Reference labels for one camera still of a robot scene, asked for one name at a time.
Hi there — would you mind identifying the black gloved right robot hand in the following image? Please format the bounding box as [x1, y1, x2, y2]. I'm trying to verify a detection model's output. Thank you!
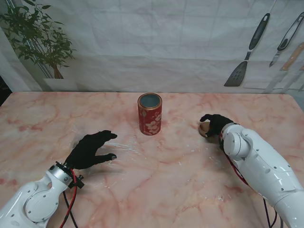
[199, 114, 235, 138]

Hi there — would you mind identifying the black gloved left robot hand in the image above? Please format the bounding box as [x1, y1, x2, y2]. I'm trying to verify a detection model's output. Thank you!
[64, 130, 118, 170]

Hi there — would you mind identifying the gold round canister lid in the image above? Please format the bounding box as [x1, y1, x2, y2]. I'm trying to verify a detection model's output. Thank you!
[198, 121, 221, 142]

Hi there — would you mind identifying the red floral tea canister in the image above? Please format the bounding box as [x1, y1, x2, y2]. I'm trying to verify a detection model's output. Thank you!
[137, 93, 163, 136]

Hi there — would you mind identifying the white printed backdrop cloth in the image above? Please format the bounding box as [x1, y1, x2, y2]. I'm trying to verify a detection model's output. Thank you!
[0, 0, 304, 93]

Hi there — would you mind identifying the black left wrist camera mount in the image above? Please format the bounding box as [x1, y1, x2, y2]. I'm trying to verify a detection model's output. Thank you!
[70, 174, 85, 190]

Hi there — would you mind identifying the red and black right arm cable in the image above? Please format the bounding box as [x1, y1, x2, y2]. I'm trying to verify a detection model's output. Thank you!
[218, 134, 283, 228]

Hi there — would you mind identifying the red and black arm cable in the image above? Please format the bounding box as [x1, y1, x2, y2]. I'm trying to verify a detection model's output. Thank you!
[58, 170, 79, 228]
[218, 134, 283, 228]

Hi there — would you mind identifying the red and black left arm cable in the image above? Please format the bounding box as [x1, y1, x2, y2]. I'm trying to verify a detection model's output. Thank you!
[58, 170, 79, 228]

